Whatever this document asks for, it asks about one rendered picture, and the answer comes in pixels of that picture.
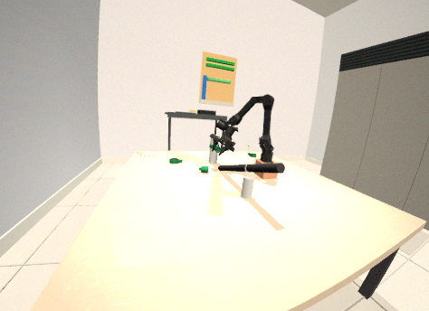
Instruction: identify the dark grey cylindrical pole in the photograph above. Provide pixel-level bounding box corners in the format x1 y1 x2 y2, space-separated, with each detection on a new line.
218 163 285 174

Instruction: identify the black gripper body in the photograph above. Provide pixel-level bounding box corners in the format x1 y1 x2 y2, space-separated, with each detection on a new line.
210 132 234 151

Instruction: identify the green cylinder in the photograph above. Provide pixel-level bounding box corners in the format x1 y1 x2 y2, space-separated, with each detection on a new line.
199 165 209 174

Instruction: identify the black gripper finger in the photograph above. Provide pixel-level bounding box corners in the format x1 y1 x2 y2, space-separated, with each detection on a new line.
212 140 219 152
219 146 229 155

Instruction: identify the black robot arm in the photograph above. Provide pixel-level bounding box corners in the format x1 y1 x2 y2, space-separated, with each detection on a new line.
216 94 274 163

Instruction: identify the green cup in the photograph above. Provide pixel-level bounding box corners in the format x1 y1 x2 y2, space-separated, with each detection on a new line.
209 145 221 153

